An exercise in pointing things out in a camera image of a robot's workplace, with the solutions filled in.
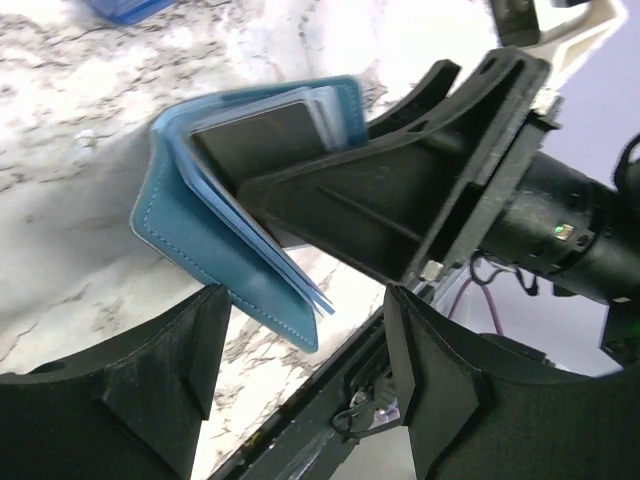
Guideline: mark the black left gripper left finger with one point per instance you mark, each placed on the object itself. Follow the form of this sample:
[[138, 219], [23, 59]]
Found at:
[[130, 407]]

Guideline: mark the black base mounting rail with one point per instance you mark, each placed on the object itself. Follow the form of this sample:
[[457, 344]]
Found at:
[[320, 425]]

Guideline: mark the blue transparent handle screwdriver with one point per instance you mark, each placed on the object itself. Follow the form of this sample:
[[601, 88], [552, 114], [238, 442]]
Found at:
[[127, 12]]

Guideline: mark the blue leather card holder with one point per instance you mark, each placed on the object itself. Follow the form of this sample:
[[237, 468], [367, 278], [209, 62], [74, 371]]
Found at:
[[187, 215]]

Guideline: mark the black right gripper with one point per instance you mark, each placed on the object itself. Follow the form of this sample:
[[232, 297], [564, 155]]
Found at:
[[567, 228]]

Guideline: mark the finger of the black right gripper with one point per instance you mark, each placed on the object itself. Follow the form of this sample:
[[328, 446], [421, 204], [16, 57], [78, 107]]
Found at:
[[425, 95], [415, 203]]

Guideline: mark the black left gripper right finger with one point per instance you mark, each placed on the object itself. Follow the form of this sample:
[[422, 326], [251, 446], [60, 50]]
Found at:
[[476, 409]]

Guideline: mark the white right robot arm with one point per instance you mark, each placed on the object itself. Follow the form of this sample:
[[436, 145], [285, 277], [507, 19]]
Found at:
[[564, 34]]

